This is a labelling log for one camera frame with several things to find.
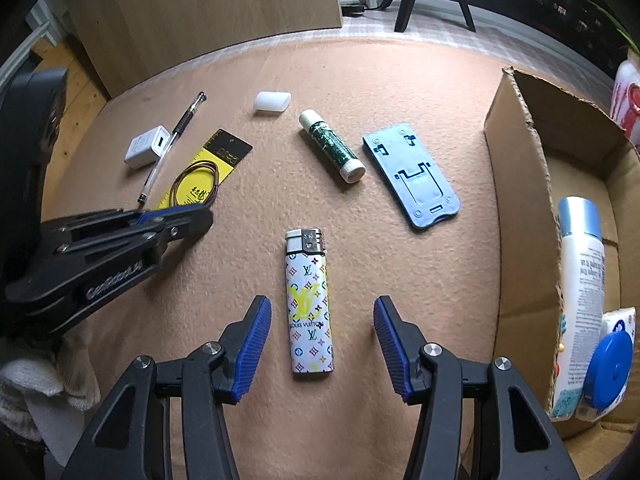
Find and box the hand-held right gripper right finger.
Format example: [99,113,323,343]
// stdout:
[372,296,581,480]

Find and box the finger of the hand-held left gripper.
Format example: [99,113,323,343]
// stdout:
[55,207,215,281]
[41,208,173,242]

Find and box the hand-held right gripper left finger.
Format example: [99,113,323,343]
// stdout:
[60,295,273,480]

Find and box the white patterned lighter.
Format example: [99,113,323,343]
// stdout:
[285,227,335,376]

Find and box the brown hair tie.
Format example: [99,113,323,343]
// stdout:
[167,161,221,209]

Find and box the white wall charger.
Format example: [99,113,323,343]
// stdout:
[123,124,172,169]

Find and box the clear gel pen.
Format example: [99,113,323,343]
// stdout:
[136,91,209,206]

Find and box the yellow ruler card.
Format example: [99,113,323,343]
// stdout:
[152,129,254,211]

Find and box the blue folding phone stand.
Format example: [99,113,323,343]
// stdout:
[361,122,462,231]

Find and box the small cartoon toy figurine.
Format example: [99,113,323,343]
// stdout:
[552,310,567,386]

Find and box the small white plastic cap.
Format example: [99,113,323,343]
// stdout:
[253,90,293,114]

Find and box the cardboard box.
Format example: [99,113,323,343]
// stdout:
[483,66,640,467]

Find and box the green lip balm stick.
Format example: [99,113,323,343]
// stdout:
[298,109,366,185]

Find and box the white bottle with blue cap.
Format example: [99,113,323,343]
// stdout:
[547,196,607,421]

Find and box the blue round tape measure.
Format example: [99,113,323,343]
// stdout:
[585,334,635,410]

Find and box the patterned tissue pack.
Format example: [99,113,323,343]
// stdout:
[575,306,639,421]

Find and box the person's left hand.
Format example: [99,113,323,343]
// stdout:
[0,330,102,467]

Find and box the pine plank panel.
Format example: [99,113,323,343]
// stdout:
[30,35,110,131]

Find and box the large light wood board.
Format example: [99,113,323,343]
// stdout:
[57,0,344,99]

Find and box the spider plant in white pot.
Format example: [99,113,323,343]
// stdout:
[550,0,640,150]

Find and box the white window frame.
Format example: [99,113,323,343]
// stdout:
[24,6,67,47]

